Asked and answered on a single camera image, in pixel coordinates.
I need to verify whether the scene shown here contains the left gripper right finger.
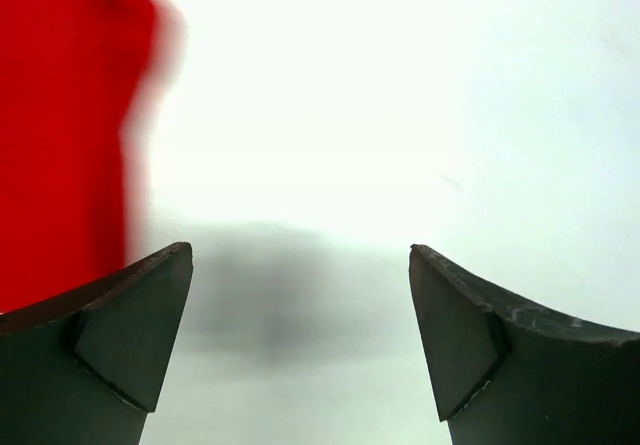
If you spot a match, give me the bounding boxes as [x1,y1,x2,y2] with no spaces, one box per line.
[409,245,639,445]

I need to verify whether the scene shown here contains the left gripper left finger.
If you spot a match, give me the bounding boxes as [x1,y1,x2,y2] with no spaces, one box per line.
[1,242,193,445]

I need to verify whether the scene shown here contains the red t shirt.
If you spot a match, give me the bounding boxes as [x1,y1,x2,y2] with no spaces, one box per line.
[1,0,180,312]

